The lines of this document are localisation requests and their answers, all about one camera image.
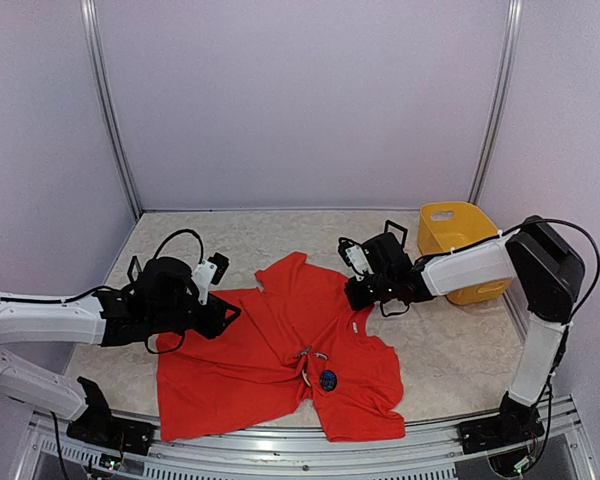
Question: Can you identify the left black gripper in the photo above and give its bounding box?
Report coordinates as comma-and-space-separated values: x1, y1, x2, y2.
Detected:
150, 295, 242, 341

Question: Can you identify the black case with yellow brooch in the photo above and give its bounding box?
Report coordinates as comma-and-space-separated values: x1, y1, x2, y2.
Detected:
384, 219, 408, 250

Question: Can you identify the red t-shirt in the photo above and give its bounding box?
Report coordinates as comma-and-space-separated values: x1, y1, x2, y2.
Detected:
156, 252, 405, 442

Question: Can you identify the yellow plastic basket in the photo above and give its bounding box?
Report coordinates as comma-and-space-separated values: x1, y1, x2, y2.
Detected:
417, 202, 511, 306

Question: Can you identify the black case with teal brooch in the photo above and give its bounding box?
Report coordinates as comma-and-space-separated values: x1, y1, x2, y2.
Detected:
127, 255, 142, 284

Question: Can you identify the yellow sunflower brooch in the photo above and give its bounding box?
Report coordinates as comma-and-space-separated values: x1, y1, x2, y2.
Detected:
301, 370, 312, 388

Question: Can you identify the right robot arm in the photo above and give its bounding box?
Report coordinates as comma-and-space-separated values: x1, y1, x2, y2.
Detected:
338, 216, 585, 444

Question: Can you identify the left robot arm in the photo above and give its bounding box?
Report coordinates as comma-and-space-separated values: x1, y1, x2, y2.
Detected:
0, 255, 241, 445

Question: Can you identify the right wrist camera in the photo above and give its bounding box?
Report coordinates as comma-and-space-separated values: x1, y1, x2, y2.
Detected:
338, 237, 374, 280

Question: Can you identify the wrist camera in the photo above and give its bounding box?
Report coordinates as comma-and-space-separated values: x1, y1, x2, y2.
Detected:
192, 252, 229, 305
338, 237, 374, 280

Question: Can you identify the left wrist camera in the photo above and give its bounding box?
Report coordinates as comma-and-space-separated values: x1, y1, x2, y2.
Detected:
192, 252, 229, 305

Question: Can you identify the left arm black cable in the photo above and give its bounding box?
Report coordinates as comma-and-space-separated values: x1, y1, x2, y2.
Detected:
155, 228, 206, 264

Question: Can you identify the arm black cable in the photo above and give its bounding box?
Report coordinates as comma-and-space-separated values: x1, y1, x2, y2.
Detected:
534, 217, 600, 321
155, 228, 206, 264

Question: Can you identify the front aluminium rail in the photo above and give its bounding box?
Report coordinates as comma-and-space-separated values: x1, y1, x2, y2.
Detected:
7, 396, 600, 479

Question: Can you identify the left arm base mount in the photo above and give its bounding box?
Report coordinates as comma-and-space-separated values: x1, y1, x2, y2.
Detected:
67, 417, 156, 456

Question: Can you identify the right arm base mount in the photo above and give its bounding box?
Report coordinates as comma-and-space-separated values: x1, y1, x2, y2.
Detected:
457, 416, 545, 455

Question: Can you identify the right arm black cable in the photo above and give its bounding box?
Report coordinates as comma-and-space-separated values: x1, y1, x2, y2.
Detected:
534, 217, 600, 321

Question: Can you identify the right aluminium frame post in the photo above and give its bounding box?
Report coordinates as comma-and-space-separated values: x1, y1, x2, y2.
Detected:
468, 0, 524, 205

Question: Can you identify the aluminium frame post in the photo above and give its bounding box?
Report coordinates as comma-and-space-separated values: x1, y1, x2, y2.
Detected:
80, 0, 144, 223
468, 0, 524, 205

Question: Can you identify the left aluminium frame post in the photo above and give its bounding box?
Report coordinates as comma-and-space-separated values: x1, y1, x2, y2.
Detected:
80, 0, 144, 223

